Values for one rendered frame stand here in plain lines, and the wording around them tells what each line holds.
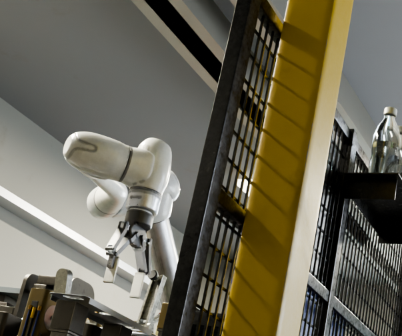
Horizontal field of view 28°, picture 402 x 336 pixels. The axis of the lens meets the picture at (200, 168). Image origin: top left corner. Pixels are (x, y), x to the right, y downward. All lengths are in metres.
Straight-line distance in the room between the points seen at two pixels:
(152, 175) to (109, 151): 0.13
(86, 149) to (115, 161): 0.08
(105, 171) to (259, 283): 0.90
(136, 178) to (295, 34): 0.78
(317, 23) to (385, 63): 3.10
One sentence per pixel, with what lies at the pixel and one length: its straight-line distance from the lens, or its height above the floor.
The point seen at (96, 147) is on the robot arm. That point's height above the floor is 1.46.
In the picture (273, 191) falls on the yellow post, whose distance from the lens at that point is 1.42.
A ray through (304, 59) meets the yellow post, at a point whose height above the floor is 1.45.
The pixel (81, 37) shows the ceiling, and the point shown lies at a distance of 5.06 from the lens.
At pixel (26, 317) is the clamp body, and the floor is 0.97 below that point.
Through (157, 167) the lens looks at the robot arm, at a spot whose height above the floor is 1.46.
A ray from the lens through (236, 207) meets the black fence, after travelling 1.42.
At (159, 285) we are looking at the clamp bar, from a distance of 2.27.
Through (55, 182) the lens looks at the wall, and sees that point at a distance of 6.69.
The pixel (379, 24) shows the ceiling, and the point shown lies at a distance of 4.33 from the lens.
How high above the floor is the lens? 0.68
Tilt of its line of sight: 21 degrees up
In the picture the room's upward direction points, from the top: 13 degrees clockwise
